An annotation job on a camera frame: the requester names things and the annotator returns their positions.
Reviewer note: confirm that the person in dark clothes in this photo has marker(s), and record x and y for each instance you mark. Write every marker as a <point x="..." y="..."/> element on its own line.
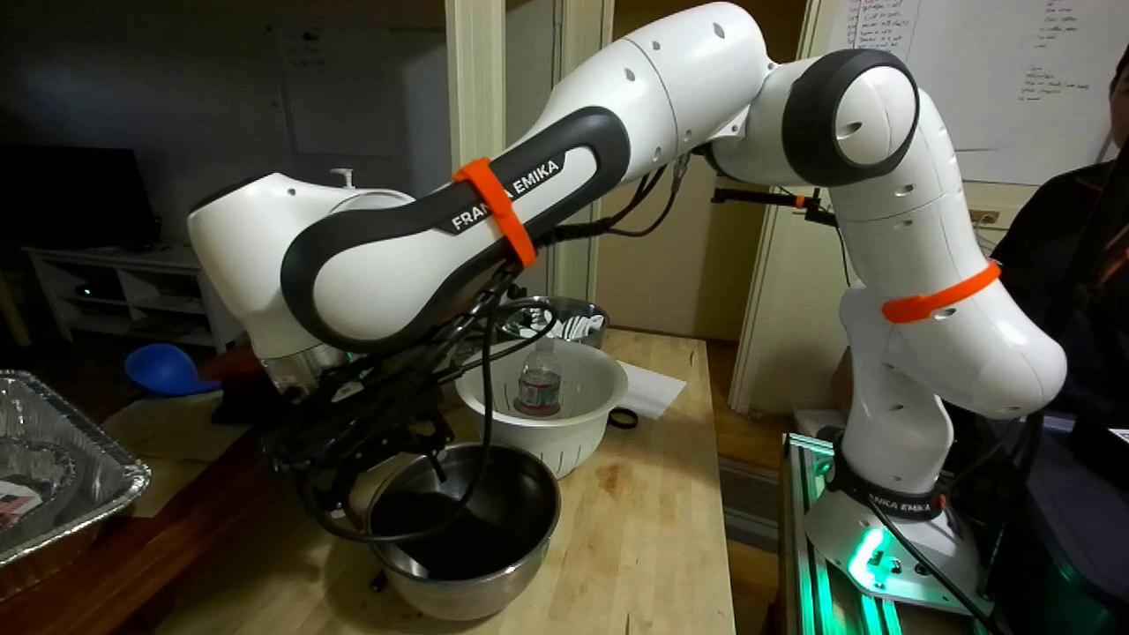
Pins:
<point x="1068" y="262"/>

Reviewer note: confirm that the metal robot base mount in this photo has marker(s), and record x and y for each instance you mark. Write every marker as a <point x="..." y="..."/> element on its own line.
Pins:
<point x="860" y="574"/>

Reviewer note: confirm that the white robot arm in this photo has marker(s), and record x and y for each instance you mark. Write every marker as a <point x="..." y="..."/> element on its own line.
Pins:
<point x="347" y="293"/>

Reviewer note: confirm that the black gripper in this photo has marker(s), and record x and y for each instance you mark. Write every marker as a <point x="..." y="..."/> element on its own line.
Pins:
<point x="325" y="445"/>

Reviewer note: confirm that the white paper sheet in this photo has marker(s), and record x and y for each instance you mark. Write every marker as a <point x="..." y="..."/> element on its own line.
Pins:
<point x="652" y="393"/>

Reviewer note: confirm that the whiteboard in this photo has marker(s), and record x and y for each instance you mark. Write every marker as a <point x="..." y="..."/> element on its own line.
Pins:
<point x="1017" y="82"/>

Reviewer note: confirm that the silver bowl with striped towel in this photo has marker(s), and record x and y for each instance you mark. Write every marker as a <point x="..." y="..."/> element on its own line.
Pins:
<point x="561" y="323"/>

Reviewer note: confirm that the blue round object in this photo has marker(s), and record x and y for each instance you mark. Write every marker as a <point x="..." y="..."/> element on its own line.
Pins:
<point x="164" y="369"/>

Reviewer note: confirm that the aluminium foil tray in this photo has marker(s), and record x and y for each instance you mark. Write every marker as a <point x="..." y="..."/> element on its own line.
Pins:
<point x="59" y="466"/>

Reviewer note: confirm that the white plastic colander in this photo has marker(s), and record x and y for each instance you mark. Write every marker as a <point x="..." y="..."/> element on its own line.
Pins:
<point x="590" y="386"/>

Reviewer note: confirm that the silver bowl with black cloth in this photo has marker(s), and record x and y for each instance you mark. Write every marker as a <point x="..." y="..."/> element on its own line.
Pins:
<point x="465" y="530"/>

